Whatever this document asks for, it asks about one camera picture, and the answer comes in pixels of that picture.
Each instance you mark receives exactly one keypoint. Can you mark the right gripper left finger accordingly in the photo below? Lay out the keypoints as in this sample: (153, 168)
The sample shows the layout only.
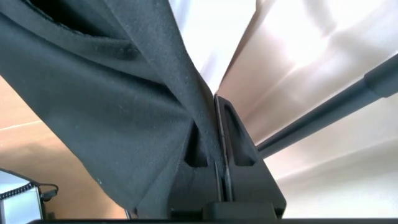
(199, 186)

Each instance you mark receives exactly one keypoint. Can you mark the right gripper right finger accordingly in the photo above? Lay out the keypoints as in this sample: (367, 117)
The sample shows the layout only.
(252, 183)

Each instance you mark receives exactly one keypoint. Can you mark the black garment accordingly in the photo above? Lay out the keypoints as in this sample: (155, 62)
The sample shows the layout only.
(109, 109)

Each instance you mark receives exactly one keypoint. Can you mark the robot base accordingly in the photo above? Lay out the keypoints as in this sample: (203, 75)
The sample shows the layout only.
(18, 199)

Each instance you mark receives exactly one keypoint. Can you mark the black clothes rack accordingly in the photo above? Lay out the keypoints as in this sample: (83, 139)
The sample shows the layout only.
(335, 105)

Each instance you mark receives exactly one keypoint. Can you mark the beige curtain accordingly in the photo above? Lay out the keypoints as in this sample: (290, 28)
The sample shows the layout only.
(311, 46)

